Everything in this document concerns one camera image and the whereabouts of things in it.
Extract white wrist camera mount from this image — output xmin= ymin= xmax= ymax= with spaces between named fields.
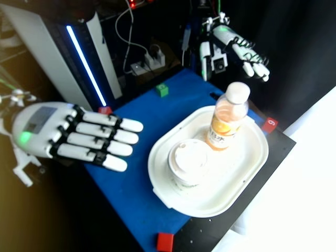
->
xmin=12 ymin=148 xmax=44 ymax=187

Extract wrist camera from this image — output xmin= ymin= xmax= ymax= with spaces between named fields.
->
xmin=212 ymin=49 xmax=228 ymax=75

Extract orange juice bottle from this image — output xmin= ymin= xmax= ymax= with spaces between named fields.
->
xmin=205 ymin=81 xmax=251 ymax=152

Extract red block with six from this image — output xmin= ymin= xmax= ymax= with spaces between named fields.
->
xmin=261 ymin=117 xmax=279 ymax=134

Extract green block with letter C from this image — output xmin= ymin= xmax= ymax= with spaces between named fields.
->
xmin=155 ymin=83 xmax=170 ymax=98

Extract white power cable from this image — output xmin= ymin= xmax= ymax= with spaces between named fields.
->
xmin=114 ymin=0 xmax=150 ymax=74

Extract plain red block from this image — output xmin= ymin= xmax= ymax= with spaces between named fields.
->
xmin=156 ymin=232 xmax=175 ymax=251

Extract white usb adapter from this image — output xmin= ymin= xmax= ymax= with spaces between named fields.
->
xmin=181 ymin=24 xmax=192 ymax=67

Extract white lidded cup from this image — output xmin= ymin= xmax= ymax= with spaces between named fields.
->
xmin=167 ymin=139 xmax=208 ymax=191

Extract white oval tray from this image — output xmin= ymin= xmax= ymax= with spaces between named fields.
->
xmin=147 ymin=104 xmax=270 ymax=218

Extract blue table cloth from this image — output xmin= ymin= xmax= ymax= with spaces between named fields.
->
xmin=83 ymin=67 xmax=266 ymax=252

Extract white power strip with plugs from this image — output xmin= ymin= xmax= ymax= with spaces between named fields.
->
xmin=130 ymin=44 xmax=166 ymax=77

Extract white tower with blue light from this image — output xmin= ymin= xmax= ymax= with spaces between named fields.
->
xmin=0 ymin=0 xmax=124 ymax=112

